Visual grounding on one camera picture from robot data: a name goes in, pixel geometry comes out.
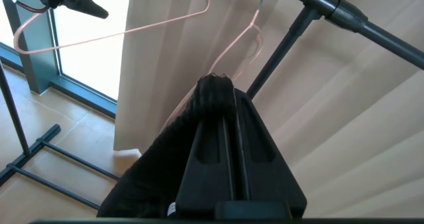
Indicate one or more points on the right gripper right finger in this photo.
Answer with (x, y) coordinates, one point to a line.
(271, 187)

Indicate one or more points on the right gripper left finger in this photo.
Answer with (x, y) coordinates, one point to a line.
(205, 184)

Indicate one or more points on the pink clothes hanger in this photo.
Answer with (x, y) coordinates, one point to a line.
(116, 35)
(232, 43)

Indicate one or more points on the black shorts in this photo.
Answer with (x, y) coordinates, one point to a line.
(159, 171)

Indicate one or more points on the black clothes rack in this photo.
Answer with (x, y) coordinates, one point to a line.
(348, 13)

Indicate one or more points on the beige curtain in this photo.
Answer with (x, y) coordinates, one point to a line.
(331, 118)

